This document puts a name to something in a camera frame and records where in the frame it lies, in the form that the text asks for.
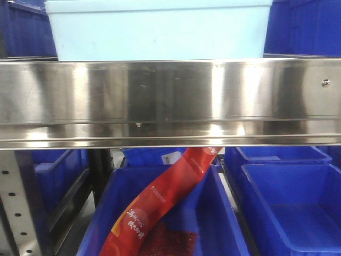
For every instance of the light blue plastic bin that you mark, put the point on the light blue plastic bin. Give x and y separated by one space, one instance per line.
158 30

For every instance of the blue bin second row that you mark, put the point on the blue bin second row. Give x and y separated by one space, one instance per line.
140 157

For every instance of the blue bin right rear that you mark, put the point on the blue bin right rear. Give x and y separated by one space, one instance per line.
235 157

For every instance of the red plastic bag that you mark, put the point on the red plastic bag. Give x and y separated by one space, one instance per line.
149 206

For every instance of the blue bin right front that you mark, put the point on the blue bin right front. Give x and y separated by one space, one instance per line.
293 209

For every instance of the right shelf steel front rail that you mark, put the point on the right shelf steel front rail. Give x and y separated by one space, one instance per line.
107 104

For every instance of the steel perforated shelf post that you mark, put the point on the steel perforated shelf post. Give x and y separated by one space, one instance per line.
16 205

